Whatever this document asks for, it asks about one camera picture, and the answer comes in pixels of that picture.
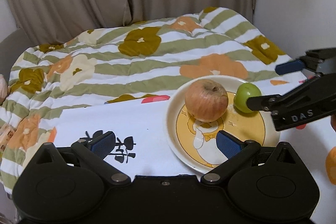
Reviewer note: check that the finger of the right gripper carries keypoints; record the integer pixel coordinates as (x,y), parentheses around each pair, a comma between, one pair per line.
(302,63)
(272,102)

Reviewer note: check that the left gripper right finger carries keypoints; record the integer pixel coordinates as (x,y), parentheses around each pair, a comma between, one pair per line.
(238,154)

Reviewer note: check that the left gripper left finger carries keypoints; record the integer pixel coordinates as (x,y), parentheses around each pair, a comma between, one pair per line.
(91,155)

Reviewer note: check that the green apple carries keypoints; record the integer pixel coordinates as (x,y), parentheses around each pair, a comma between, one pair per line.
(245,91)

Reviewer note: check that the red wrinkled apple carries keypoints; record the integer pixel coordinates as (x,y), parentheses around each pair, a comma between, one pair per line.
(206,100)

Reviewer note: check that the person right hand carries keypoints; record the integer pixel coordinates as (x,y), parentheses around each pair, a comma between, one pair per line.
(333,122)

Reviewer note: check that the cream duck pattern plate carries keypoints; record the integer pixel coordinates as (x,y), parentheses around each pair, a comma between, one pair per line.
(205,145)

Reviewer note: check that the patterned tissue pack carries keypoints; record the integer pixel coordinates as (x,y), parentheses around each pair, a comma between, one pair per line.
(6,133)

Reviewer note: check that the floral striped quilt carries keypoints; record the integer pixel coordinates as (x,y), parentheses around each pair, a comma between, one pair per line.
(137,61)

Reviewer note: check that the pink plush pillow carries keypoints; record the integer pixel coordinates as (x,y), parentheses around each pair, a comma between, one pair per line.
(3,89)

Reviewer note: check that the grey bed headboard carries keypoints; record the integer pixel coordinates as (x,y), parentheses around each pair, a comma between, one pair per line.
(11,48)

